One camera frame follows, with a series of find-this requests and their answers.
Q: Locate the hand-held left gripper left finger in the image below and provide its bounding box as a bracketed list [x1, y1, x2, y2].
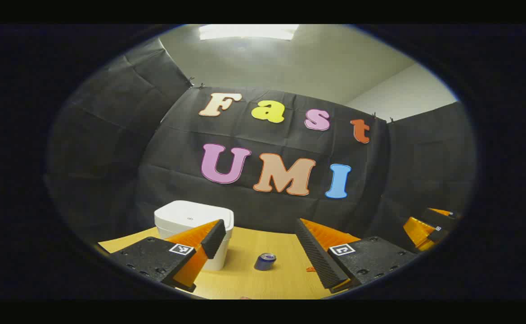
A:
[110, 219, 226, 293]

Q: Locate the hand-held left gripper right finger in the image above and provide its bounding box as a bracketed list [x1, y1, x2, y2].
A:
[295, 218, 418, 294]

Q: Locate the blue pop can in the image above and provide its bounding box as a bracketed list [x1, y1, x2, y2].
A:
[254, 252, 277, 271]

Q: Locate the white desktop garbage bin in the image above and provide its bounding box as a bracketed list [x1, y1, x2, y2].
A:
[154, 200, 234, 271]

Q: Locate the black backdrop cloth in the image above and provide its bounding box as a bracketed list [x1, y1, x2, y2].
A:
[45, 38, 477, 270]

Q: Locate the ceiling light panel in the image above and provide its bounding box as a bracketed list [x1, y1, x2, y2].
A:
[198, 24, 299, 41]

